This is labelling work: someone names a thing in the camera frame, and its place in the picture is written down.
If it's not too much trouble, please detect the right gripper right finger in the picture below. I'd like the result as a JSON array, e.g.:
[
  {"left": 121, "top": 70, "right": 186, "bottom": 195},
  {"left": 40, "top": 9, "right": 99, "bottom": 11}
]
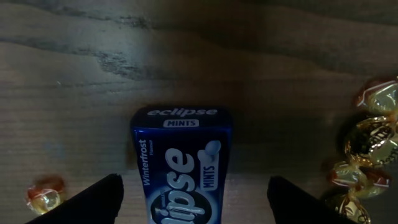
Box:
[{"left": 266, "top": 175, "right": 352, "bottom": 224}]

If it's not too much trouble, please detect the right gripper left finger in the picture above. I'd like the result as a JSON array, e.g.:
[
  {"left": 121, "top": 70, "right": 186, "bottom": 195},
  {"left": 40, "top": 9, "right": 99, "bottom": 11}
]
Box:
[{"left": 24, "top": 173, "right": 124, "bottom": 224}]

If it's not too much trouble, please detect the blue candy pack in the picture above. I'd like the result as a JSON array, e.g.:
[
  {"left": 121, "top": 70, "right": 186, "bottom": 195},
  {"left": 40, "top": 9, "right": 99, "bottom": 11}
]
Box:
[{"left": 129, "top": 106, "right": 234, "bottom": 224}]

